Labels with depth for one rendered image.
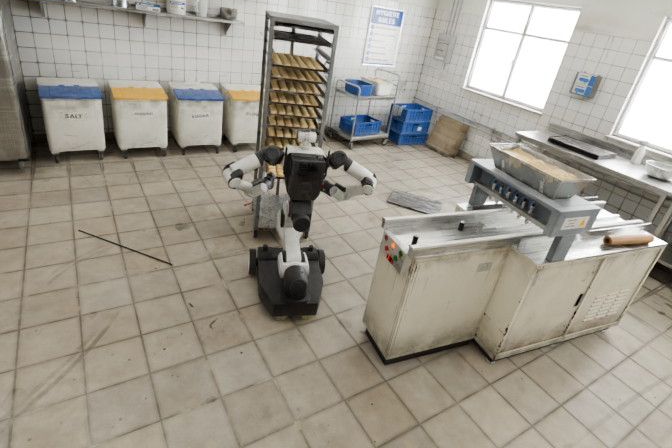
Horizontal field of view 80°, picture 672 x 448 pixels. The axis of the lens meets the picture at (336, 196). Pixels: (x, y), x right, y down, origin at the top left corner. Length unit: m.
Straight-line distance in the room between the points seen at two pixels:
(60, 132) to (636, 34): 6.22
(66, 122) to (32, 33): 1.01
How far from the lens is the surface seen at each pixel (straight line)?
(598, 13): 5.99
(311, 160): 2.42
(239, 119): 5.30
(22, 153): 4.83
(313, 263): 3.11
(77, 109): 4.95
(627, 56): 5.76
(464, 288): 2.58
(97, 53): 5.49
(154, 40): 5.53
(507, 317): 2.76
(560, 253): 2.62
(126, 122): 5.02
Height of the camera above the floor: 1.98
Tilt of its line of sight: 26 degrees down
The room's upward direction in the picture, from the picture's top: 10 degrees clockwise
